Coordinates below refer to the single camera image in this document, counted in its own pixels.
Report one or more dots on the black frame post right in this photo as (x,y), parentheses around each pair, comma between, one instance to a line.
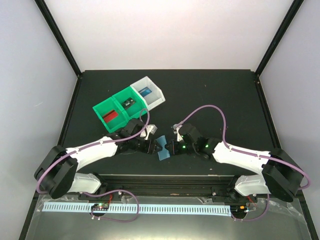
(282,29)

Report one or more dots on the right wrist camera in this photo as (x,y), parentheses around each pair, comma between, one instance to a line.
(176,130)

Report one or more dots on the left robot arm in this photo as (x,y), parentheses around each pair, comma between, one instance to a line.
(59,173)

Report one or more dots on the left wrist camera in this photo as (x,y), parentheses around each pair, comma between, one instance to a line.
(149,130)

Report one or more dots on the white plastic bin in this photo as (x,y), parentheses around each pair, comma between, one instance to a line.
(153,99)

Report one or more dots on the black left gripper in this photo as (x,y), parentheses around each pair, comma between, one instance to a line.
(151,145)

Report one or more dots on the blue card in bin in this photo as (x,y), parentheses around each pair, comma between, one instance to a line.
(145,91)

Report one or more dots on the green middle plastic bin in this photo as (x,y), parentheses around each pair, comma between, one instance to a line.
(134,111)

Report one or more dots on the red card in bin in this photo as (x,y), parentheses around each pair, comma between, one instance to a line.
(110,116)

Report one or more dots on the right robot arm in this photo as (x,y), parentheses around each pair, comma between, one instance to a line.
(274,172)

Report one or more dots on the black card in bin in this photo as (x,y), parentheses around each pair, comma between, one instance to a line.
(128,103)

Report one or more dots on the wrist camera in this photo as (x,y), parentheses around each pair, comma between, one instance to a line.
(176,130)
(149,130)

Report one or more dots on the black frame post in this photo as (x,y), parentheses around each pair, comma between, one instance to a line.
(46,13)
(282,29)

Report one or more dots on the green end plastic bin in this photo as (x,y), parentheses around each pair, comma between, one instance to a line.
(104,107)

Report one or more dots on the black frame post left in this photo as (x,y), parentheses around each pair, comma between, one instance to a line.
(46,13)

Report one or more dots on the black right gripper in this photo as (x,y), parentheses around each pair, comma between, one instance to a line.
(174,150)

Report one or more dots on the blue card holder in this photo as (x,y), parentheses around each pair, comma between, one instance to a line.
(164,154)

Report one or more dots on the white slotted cable duct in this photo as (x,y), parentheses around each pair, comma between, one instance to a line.
(154,209)

